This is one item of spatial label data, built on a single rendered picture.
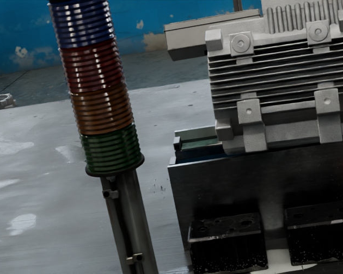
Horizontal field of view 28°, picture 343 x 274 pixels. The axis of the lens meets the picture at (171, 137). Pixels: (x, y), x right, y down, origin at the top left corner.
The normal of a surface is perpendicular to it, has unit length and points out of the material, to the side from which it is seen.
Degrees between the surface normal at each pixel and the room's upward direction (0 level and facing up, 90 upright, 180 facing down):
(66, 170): 0
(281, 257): 0
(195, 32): 61
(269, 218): 90
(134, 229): 90
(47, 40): 90
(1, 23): 90
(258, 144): 67
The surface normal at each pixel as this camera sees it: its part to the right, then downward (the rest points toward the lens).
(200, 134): -0.18, -0.42
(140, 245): -0.07, 0.33
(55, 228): -0.18, -0.93
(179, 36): -0.15, -0.16
